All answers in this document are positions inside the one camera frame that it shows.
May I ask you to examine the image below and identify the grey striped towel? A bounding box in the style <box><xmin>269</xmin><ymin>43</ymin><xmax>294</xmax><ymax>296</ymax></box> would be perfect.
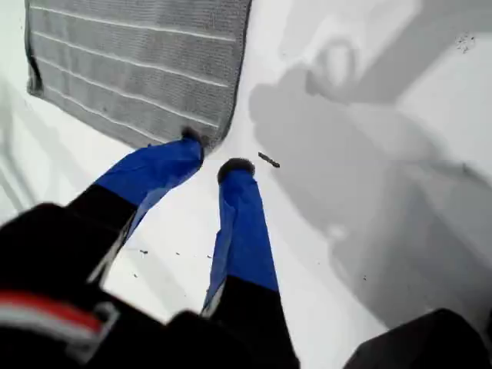
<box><xmin>23</xmin><ymin>0</ymin><xmax>254</xmax><ymax>150</ymax></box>

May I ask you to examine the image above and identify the small dark scrap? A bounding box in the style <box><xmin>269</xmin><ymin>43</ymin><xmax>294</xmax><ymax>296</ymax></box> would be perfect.
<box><xmin>257</xmin><ymin>151</ymin><xmax>281</xmax><ymax>169</ymax></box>

